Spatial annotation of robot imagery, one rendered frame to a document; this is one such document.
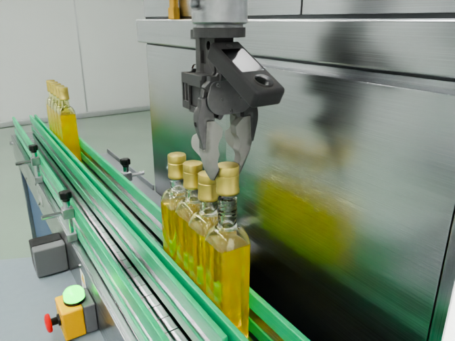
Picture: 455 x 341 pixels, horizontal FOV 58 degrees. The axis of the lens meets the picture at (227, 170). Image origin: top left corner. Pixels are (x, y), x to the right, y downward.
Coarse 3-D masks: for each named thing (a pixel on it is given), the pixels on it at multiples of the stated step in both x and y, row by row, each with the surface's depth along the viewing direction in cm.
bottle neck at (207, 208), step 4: (200, 204) 68; (204, 204) 67; (208, 204) 67; (212, 204) 67; (216, 204) 68; (200, 208) 68; (204, 208) 67; (208, 208) 67; (212, 208) 67; (216, 208) 68; (200, 212) 68; (204, 212) 67; (208, 212) 67; (212, 212) 67; (216, 212) 68
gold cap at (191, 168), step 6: (186, 162) 71; (192, 162) 71; (198, 162) 71; (186, 168) 70; (192, 168) 70; (198, 168) 70; (186, 174) 70; (192, 174) 70; (186, 180) 71; (192, 180) 70; (186, 186) 71; (192, 186) 71
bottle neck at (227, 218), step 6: (222, 198) 63; (228, 198) 63; (234, 198) 62; (222, 204) 62; (228, 204) 61; (234, 204) 62; (222, 210) 62; (228, 210) 62; (234, 210) 62; (222, 216) 62; (228, 216) 62; (234, 216) 62; (222, 222) 62; (228, 222) 62; (234, 222) 63; (222, 228) 63; (228, 228) 63
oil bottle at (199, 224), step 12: (192, 216) 69; (204, 216) 67; (216, 216) 68; (192, 228) 69; (204, 228) 66; (192, 240) 69; (204, 240) 66; (192, 252) 70; (204, 252) 67; (192, 264) 71; (204, 264) 68; (192, 276) 72; (204, 276) 69; (204, 288) 70
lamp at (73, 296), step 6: (66, 288) 88; (72, 288) 88; (78, 288) 88; (66, 294) 87; (72, 294) 87; (78, 294) 87; (84, 294) 89; (66, 300) 87; (72, 300) 86; (78, 300) 87; (84, 300) 89
